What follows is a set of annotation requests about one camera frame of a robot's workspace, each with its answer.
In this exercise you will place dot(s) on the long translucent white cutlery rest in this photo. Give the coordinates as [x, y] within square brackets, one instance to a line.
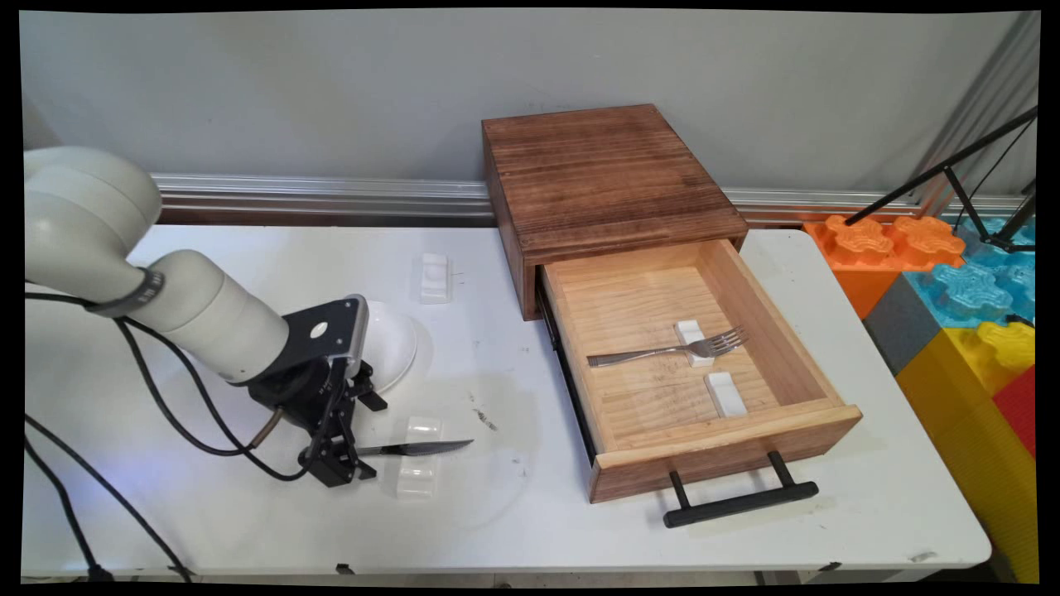
[416, 480]

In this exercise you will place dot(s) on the small white cutlery rest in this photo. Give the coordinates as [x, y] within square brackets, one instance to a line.
[435, 277]
[726, 395]
[691, 331]

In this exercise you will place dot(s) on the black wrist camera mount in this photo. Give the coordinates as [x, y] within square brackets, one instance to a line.
[323, 331]

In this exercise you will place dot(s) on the white round plate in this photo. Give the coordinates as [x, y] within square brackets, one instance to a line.
[393, 343]

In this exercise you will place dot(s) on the red giant toy block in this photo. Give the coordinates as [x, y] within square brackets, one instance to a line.
[1020, 406]

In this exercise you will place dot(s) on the blue giant toy block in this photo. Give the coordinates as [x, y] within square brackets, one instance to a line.
[977, 285]

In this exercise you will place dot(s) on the aluminium rail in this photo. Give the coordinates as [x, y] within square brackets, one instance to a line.
[331, 194]

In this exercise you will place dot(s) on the black drawer slide rail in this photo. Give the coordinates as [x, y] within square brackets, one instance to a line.
[571, 389]

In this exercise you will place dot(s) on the black tripod stand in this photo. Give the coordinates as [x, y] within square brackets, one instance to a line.
[936, 172]

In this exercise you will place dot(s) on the dark brown wooden cabinet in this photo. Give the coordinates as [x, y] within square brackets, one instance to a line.
[596, 174]

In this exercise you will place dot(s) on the orange giant toy block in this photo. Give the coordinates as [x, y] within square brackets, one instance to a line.
[869, 248]

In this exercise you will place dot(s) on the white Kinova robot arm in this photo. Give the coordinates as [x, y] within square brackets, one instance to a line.
[215, 319]

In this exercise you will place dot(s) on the light wooden drawer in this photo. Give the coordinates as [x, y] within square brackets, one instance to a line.
[662, 397]

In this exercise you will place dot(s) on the silver metal knife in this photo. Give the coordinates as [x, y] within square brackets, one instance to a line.
[422, 448]

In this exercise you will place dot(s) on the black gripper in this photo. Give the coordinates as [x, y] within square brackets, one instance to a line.
[306, 393]

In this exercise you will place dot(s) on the silver metal fork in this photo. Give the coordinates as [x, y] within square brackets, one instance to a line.
[646, 354]

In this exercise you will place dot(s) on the grey giant toy block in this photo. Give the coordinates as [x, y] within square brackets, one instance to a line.
[907, 327]

